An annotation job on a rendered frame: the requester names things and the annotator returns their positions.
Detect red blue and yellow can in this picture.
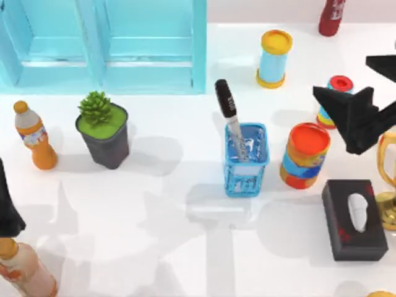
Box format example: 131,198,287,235
315,75,355,129

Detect orange and blue can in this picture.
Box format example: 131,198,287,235
279,122,331,189

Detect red bottle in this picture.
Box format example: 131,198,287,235
318,0,347,37

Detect gold trophy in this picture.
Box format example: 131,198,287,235
375,129,396,231

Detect yellow and light blue can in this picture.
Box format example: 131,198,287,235
256,29,293,89

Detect white tissue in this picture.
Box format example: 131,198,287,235
347,192,370,233

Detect black tissue box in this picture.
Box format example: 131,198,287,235
321,179,389,262

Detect black pen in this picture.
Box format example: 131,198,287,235
214,79,250,162

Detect blue pen holder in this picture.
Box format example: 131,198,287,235
223,122,271,198

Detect light blue rack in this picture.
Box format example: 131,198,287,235
0,0,207,95

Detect green plant in grey pot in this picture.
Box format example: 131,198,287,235
74,90,131,170

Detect orange drink bottle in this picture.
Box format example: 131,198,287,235
12,100,59,171

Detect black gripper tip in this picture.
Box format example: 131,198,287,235
0,157,27,239

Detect pale orange bottle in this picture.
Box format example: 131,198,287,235
0,238,59,297

